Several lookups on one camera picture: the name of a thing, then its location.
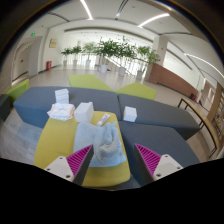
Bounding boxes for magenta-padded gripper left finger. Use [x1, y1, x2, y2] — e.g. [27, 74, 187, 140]
[43, 143, 95, 187]

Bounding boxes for light blue towel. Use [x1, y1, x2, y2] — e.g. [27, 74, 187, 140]
[72, 121, 128, 168]

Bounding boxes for small green upholstered bench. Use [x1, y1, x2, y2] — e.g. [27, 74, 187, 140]
[115, 81, 158, 101]

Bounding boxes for ceiling strip lights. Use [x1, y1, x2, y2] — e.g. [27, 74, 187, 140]
[79, 0, 171, 28]

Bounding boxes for wooden shelf unit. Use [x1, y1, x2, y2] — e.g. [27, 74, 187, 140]
[206, 82, 224, 141]

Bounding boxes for small white box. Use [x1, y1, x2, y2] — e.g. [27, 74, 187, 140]
[122, 105, 138, 123]

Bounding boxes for small white tube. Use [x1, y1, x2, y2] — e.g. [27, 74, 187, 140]
[96, 113, 111, 127]

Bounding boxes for wooden table with black legs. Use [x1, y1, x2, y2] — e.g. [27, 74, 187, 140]
[177, 97, 221, 158]

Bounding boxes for row of potted plants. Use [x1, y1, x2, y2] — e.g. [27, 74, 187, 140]
[60, 36, 160, 80]

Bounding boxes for long blue-grey upholstered bench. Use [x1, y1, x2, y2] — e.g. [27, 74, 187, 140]
[13, 86, 123, 129]

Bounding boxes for large white box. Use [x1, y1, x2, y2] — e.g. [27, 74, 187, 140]
[73, 101, 95, 124]

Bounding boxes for stack of white tissue packs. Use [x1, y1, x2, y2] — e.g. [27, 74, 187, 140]
[54, 88, 70, 105]

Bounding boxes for long green upholstered bench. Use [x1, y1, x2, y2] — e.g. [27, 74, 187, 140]
[4, 78, 30, 104]

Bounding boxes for large green upholstered bench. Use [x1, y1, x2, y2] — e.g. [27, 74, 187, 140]
[68, 73, 116, 93]

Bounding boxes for yellow upholstered bench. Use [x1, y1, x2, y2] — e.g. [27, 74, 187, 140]
[33, 110, 131, 188]

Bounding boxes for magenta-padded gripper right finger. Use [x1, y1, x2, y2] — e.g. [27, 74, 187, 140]
[133, 142, 184, 187]

